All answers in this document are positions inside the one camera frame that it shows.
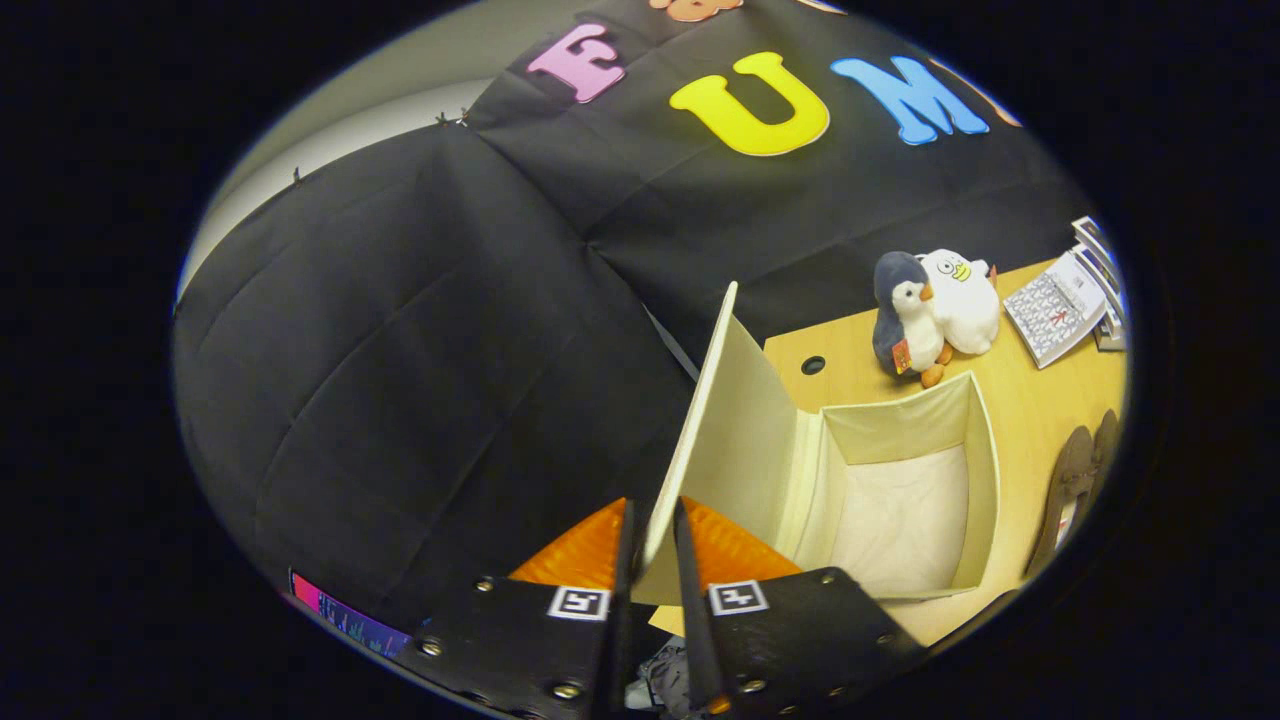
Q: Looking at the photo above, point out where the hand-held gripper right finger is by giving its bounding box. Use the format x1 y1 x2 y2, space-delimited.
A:
672 497 926 716

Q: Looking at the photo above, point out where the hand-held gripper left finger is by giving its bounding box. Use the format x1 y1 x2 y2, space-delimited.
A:
395 497 636 720

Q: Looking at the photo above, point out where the beige fabric storage box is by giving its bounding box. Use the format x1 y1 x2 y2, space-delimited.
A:
630 282 1001 611

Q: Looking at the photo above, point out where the brown fuzzy shoe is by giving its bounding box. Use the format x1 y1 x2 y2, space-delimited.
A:
1090 408 1122 493
1025 425 1098 579

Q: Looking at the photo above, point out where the grey patterned cloth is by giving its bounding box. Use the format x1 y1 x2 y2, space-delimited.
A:
626 640 701 714

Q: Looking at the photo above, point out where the colourful monitor screen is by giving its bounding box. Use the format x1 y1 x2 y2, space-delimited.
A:
290 570 412 659

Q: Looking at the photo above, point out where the black backdrop cloth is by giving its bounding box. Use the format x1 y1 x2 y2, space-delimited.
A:
172 0 1096 633

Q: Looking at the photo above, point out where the grey penguin plush toy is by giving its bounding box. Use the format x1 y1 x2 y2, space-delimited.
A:
872 251 953 389

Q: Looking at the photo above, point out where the white duck plush toy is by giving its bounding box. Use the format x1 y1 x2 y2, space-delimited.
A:
918 249 1001 356

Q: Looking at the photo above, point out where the grey patterned cover book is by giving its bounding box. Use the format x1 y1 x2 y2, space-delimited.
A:
1003 250 1109 369

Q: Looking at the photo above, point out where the white book blue cover picture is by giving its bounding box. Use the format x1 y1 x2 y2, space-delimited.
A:
1085 248 1128 319

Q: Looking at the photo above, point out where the white book dark cover picture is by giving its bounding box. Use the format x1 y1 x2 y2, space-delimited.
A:
1072 216 1117 269

